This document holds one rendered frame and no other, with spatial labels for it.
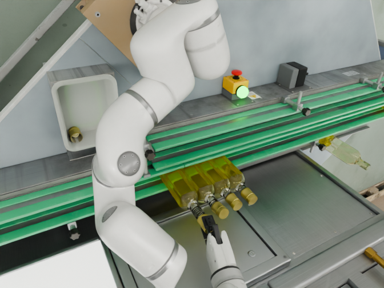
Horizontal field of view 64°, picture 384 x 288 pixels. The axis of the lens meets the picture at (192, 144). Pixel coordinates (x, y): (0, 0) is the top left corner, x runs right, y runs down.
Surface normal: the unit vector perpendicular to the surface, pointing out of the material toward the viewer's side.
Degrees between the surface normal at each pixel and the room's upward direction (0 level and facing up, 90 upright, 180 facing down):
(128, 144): 46
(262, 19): 0
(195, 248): 90
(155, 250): 40
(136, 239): 35
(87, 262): 90
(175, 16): 77
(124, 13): 0
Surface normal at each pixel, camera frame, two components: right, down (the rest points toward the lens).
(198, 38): -0.02, 0.72
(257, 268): 0.04, -0.82
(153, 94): 0.33, -0.17
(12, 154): 0.47, 0.51
